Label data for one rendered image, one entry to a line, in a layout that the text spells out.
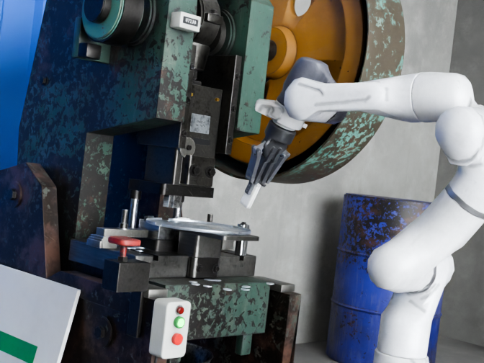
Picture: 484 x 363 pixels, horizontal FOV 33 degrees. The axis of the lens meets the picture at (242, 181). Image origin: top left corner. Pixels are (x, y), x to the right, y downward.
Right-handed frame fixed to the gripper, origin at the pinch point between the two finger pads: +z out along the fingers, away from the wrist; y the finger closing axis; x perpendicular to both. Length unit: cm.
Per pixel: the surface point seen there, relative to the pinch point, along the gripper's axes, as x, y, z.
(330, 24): 30, 36, -44
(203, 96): 30.7, 0.1, -13.4
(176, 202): 23.3, 0.2, 16.8
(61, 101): 65, -19, 8
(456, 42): 171, 331, -39
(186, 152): 22.9, -4.6, 0.8
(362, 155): 139, 246, 39
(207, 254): 4.1, -0.2, 21.6
